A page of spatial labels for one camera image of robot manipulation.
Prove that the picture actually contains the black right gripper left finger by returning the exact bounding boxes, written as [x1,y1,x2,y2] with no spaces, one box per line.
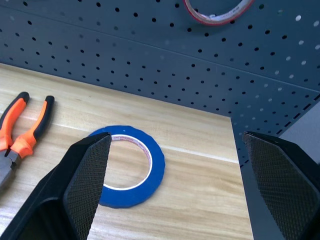
[0,131,112,240]

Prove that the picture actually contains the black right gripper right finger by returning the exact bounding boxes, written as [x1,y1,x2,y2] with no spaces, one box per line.
[242,131,320,240]

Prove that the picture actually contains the grey pegboard panel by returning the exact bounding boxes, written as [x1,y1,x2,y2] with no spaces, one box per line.
[0,0,320,240]

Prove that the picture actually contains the blue tape roll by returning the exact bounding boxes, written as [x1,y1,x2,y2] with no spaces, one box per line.
[87,125,166,210]

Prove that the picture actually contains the red white tape roll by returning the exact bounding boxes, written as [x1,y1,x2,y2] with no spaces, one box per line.
[183,0,256,27]

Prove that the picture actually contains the orange black handled pliers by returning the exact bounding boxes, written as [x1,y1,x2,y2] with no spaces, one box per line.
[0,91,55,192]

